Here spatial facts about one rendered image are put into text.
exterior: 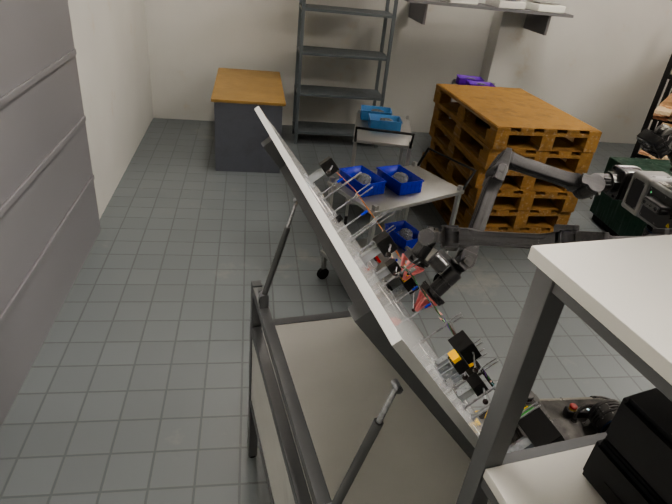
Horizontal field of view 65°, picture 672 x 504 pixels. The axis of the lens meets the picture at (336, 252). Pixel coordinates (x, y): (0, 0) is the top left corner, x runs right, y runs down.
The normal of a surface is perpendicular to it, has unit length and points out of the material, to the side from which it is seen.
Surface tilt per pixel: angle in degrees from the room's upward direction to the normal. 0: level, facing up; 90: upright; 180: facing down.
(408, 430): 0
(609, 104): 90
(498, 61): 90
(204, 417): 0
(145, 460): 0
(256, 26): 90
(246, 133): 90
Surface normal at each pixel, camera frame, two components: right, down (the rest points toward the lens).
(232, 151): 0.14, 0.51
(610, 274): 0.10, -0.86
